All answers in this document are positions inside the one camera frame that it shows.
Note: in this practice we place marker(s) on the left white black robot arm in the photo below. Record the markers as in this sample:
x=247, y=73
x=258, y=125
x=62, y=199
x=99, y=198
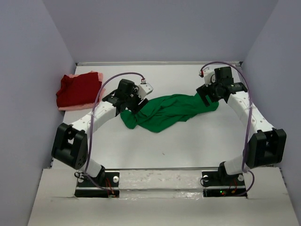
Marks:
x=73, y=142

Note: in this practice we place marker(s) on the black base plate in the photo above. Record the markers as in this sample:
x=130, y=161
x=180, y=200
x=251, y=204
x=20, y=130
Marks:
x=105, y=187
x=215, y=186

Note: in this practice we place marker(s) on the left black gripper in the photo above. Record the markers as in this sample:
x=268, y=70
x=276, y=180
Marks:
x=135, y=108

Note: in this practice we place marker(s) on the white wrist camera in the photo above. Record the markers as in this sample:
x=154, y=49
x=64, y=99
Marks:
x=208, y=74
x=144, y=89

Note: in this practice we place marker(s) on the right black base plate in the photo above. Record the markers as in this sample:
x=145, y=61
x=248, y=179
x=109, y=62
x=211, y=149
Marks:
x=215, y=186

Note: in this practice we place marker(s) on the green t shirt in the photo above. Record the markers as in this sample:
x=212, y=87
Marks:
x=163, y=112

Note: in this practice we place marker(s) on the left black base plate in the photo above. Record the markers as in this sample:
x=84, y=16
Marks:
x=105, y=187

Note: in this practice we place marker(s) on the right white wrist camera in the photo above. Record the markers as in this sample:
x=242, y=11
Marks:
x=208, y=74

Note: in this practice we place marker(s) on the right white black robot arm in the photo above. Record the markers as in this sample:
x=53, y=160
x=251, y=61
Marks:
x=264, y=144

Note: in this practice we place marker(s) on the folded dark red t shirt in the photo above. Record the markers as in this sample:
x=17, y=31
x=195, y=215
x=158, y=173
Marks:
x=78, y=91

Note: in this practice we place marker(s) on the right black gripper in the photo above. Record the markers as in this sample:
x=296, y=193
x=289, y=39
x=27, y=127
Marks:
x=203, y=91

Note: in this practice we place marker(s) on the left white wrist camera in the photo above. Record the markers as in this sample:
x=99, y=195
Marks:
x=144, y=89

